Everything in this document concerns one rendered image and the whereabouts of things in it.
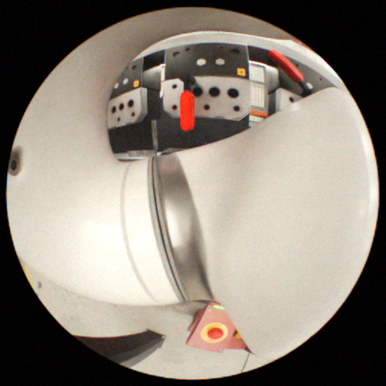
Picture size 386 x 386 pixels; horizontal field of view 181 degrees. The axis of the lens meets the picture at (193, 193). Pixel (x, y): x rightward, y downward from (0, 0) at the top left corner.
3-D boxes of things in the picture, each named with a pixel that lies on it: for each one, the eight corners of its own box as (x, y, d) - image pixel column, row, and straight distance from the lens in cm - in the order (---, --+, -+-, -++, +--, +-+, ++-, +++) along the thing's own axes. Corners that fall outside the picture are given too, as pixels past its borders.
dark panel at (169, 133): (112, 157, 130) (106, 113, 128) (114, 156, 131) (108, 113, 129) (243, 166, 81) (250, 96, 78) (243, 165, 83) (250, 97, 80)
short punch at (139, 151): (126, 158, 38) (121, 125, 36) (130, 155, 39) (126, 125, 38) (155, 158, 31) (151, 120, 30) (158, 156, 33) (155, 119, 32)
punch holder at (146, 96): (102, 131, 38) (100, 79, 42) (122, 125, 43) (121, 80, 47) (142, 121, 27) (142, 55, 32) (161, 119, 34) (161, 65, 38)
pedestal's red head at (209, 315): (187, 338, 53) (183, 350, 35) (204, 305, 52) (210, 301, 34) (240, 348, 57) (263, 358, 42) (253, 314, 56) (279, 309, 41)
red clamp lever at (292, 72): (274, 46, 24) (320, 96, 24) (269, 56, 27) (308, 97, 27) (268, 50, 23) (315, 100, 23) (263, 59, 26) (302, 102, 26)
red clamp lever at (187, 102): (178, 132, 19) (178, 71, 20) (187, 129, 23) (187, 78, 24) (190, 132, 18) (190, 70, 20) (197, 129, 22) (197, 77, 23)
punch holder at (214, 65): (163, 119, 24) (164, 48, 29) (180, 117, 32) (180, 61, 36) (250, 122, 22) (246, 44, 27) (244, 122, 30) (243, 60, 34)
